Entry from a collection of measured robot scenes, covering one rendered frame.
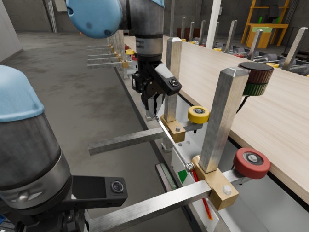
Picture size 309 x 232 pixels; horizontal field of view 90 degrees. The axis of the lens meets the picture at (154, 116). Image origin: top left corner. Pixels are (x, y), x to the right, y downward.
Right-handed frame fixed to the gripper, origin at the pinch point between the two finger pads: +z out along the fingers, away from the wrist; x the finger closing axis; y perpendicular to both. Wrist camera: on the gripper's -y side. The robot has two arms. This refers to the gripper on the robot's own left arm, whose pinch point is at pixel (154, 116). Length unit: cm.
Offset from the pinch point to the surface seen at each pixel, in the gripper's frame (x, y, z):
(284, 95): -60, -23, 3
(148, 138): 2.9, -0.2, 8.4
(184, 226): -17, -11, 93
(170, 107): -7.7, -0.1, -0.7
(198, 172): 2.0, -21.2, 7.1
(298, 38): -120, -8, -15
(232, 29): -141, 49, -16
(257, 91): -3.0, -26.2, -17.4
